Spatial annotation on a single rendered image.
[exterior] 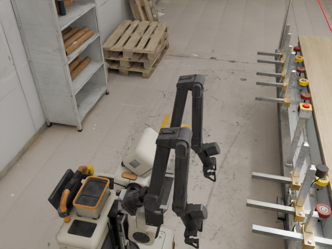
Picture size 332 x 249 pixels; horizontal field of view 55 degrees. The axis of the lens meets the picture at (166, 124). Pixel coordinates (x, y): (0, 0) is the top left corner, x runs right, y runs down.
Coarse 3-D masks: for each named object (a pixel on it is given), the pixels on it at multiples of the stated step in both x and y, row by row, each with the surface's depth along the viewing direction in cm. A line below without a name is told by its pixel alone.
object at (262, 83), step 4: (256, 84) 308; (260, 84) 307; (264, 84) 306; (268, 84) 305; (272, 84) 304; (276, 84) 303; (280, 84) 302; (292, 84) 301; (296, 88) 300; (300, 88) 299
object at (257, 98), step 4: (256, 96) 289; (260, 96) 289; (260, 100) 288; (264, 100) 287; (268, 100) 287; (272, 100) 286; (276, 100) 285; (280, 100) 284; (292, 100) 283; (296, 100) 283; (292, 104) 283; (296, 104) 282
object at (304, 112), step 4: (300, 104) 208; (300, 108) 204; (304, 108) 204; (308, 108) 204; (300, 112) 205; (304, 112) 205; (308, 112) 204; (300, 116) 207; (304, 116) 206; (308, 116) 206
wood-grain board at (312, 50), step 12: (300, 36) 381; (312, 36) 380; (312, 48) 352; (324, 48) 352; (312, 60) 329; (324, 60) 329; (312, 72) 309; (324, 72) 309; (312, 84) 290; (324, 84) 290; (312, 96) 274; (324, 96) 274; (324, 108) 260; (324, 120) 247; (324, 132) 235; (324, 144) 225; (324, 156) 215
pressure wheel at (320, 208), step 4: (320, 204) 183; (324, 204) 183; (316, 208) 180; (320, 208) 180; (324, 208) 180; (328, 208) 180; (320, 212) 178; (324, 212) 178; (328, 212) 178; (320, 216) 179; (324, 216) 178; (328, 216) 178
